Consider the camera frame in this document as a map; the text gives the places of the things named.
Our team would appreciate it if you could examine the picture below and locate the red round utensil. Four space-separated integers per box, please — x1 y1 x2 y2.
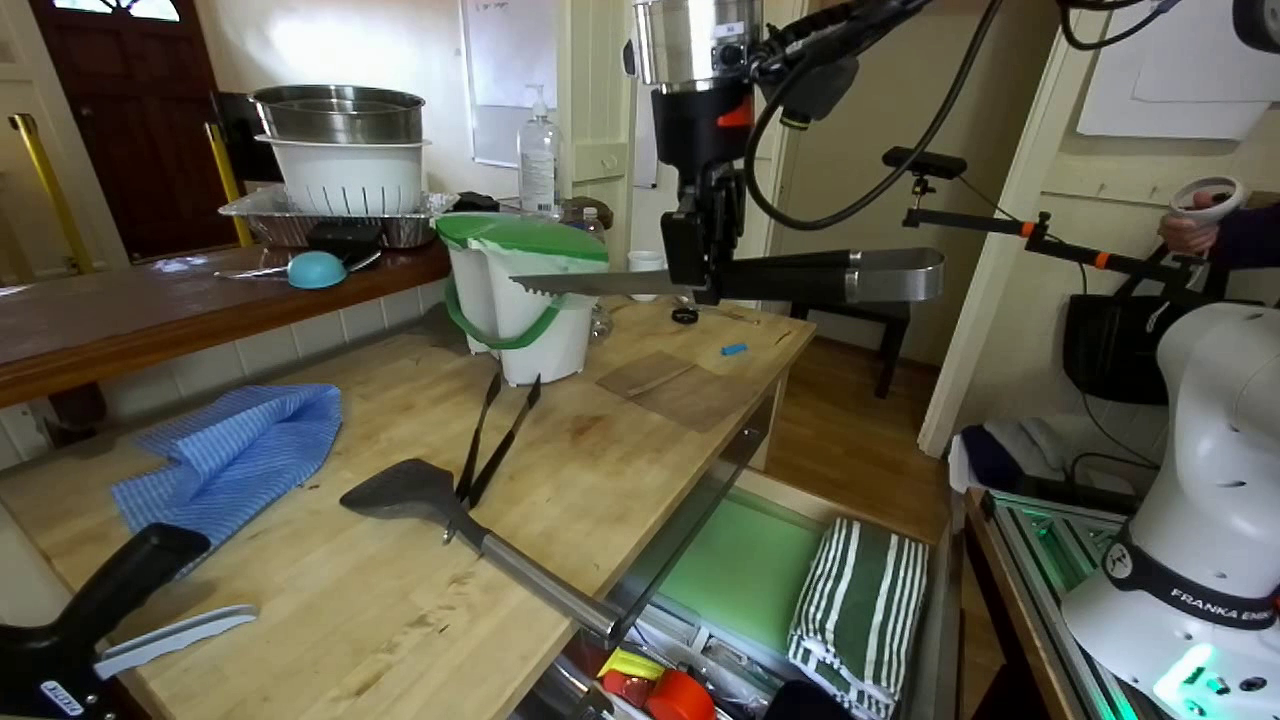
638 666 723 720

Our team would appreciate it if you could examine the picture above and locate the grey cutlery tray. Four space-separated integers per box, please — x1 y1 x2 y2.
533 597 802 720

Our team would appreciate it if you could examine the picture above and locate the yellow green utensil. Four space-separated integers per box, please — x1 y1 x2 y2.
592 643 672 690

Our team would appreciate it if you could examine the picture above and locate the white and blue bag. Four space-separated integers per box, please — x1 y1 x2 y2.
947 417 1072 500

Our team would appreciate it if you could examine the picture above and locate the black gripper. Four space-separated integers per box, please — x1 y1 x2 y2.
652 75 761 303

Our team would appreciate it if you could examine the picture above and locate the blue bowl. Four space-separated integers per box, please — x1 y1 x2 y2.
279 245 357 296

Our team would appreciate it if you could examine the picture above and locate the white plastic colander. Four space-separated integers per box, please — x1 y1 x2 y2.
258 134 432 220

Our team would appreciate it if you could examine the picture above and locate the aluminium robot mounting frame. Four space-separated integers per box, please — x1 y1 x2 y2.
952 451 1176 720

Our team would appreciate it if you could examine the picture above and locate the light green cutting mat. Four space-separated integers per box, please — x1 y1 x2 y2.
646 484 833 662

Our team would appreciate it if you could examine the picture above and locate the yellow stick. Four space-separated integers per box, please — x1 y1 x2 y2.
201 119 258 252
2 113 98 276

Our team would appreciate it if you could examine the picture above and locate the dark sleeved forearm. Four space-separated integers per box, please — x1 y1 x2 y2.
1207 196 1280 272

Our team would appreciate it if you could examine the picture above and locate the black spatula with steel handle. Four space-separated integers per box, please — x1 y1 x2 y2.
337 456 628 641

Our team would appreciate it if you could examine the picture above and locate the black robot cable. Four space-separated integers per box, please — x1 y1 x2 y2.
734 0 1006 241

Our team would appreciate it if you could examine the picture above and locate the blue cloth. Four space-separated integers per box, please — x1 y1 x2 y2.
107 380 351 550

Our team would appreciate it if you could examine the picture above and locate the dark wooden door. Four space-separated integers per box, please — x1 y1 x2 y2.
29 0 239 266

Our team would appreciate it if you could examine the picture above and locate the dark quilted pot holder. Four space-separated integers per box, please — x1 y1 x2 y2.
761 677 860 720

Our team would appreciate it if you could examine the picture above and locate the steel fronted drawer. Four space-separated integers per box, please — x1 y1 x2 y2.
513 385 972 720

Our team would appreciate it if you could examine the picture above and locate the stainless steel bowl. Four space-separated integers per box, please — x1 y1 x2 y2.
249 79 432 147

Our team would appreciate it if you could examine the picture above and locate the operator hand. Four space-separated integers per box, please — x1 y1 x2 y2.
1157 196 1222 258

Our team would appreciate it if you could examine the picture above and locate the white ring VR controller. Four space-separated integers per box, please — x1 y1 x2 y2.
1168 171 1251 230

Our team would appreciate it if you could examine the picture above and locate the green white striped towel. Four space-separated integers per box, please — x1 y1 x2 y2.
778 512 936 720

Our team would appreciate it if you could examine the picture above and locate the black bag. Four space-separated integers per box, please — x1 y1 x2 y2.
1059 289 1213 412

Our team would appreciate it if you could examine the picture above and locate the dark wooden counter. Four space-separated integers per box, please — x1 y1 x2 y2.
0 238 455 412

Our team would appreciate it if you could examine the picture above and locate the white plastic handle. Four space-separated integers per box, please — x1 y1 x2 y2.
86 602 258 690

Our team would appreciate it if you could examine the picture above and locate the white board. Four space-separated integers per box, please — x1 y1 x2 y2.
1072 0 1280 144

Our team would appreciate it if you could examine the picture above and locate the white bin with green lid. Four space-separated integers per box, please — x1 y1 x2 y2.
429 208 617 391

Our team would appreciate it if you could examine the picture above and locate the metal dish drying tray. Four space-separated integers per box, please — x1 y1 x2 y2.
217 182 455 258

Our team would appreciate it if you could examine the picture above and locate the black exterior camera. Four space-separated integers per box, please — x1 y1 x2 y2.
877 140 972 187

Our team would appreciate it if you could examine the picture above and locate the clear plastic water bottle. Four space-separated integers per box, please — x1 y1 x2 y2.
516 103 565 225

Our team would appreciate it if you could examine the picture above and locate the brown paper sheet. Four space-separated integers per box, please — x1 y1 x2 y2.
592 347 750 436

